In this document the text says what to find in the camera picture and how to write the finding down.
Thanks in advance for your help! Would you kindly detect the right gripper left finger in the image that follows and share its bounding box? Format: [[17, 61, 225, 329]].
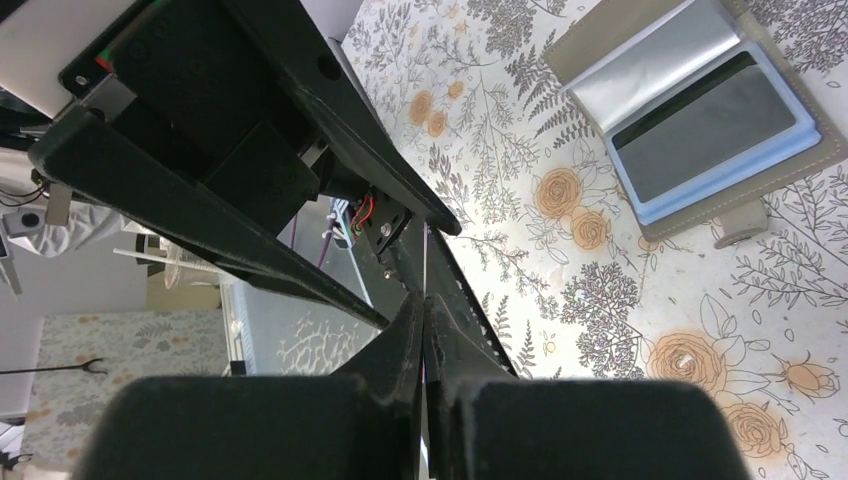
[[72, 292, 424, 479]]

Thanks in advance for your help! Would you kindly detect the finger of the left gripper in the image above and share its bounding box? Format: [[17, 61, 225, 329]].
[[224, 1, 461, 235], [28, 106, 389, 330]]

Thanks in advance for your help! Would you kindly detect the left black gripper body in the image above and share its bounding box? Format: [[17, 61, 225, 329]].
[[0, 0, 412, 256]]

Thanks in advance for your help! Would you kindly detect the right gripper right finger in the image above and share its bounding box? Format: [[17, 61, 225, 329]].
[[423, 297, 748, 479]]

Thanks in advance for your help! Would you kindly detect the grey leather card holder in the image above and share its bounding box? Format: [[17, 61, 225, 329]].
[[544, 1, 847, 249]]

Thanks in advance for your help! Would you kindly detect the black credit card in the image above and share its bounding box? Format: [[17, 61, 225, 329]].
[[611, 50, 812, 210]]

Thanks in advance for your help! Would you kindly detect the floral patterned table mat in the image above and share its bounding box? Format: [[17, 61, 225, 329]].
[[343, 1, 847, 479]]

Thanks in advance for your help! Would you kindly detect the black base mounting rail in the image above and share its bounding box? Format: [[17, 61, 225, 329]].
[[376, 217, 517, 376]]

